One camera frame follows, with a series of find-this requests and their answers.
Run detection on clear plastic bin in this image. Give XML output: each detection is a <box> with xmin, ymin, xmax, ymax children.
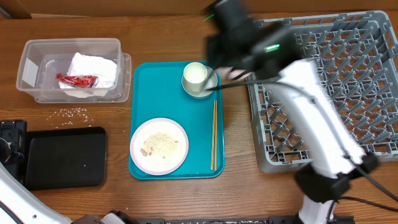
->
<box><xmin>16</xmin><ymin>38</ymin><xmax>132</xmax><ymax>103</ymax></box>

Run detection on red snack wrapper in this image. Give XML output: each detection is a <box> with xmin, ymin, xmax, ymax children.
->
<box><xmin>55</xmin><ymin>73</ymin><xmax>98</xmax><ymax>88</ymax></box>

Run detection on wooden chopstick left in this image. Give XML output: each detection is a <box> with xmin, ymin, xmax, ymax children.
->
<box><xmin>210</xmin><ymin>100</ymin><xmax>216</xmax><ymax>170</ymax></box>

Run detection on black waste tray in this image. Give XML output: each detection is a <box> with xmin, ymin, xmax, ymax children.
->
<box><xmin>24</xmin><ymin>126</ymin><xmax>107</xmax><ymax>191</ymax></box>

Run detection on white paper cup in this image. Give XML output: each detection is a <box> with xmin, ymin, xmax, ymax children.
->
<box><xmin>182</xmin><ymin>62</ymin><xmax>208</xmax><ymax>92</ymax></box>

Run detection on pink plate with rice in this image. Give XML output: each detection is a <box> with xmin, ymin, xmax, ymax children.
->
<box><xmin>130</xmin><ymin>118</ymin><xmax>189</xmax><ymax>175</ymax></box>

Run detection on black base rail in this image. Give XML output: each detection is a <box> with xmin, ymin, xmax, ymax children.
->
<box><xmin>136</xmin><ymin>215</ymin><xmax>355</xmax><ymax>224</ymax></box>

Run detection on teal plastic tray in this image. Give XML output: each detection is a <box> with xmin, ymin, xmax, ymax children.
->
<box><xmin>129</xmin><ymin>61</ymin><xmax>225</xmax><ymax>180</ymax></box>

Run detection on grey dishwasher rack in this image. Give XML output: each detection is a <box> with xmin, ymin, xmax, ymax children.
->
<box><xmin>248</xmin><ymin>11</ymin><xmax>397</xmax><ymax>173</ymax></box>

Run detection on grey-green small saucer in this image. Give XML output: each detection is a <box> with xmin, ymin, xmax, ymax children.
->
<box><xmin>182</xmin><ymin>65</ymin><xmax>218</xmax><ymax>98</ymax></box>

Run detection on spilled rice grains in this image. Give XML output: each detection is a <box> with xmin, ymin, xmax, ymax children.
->
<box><xmin>44</xmin><ymin>107</ymin><xmax>94</xmax><ymax>129</ymax></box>

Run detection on white napkin in bin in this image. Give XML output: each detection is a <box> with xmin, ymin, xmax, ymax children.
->
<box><xmin>58</xmin><ymin>52</ymin><xmax>118</xmax><ymax>98</ymax></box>

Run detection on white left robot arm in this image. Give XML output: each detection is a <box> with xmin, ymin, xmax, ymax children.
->
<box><xmin>1</xmin><ymin>139</ymin><xmax>72</xmax><ymax>223</ymax></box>

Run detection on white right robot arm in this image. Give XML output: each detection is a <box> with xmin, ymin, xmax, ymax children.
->
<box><xmin>207</xmin><ymin>18</ymin><xmax>378</xmax><ymax>223</ymax></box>

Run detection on pink small bowl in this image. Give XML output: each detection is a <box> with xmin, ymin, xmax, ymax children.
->
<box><xmin>216</xmin><ymin>67</ymin><xmax>251</xmax><ymax>81</ymax></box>

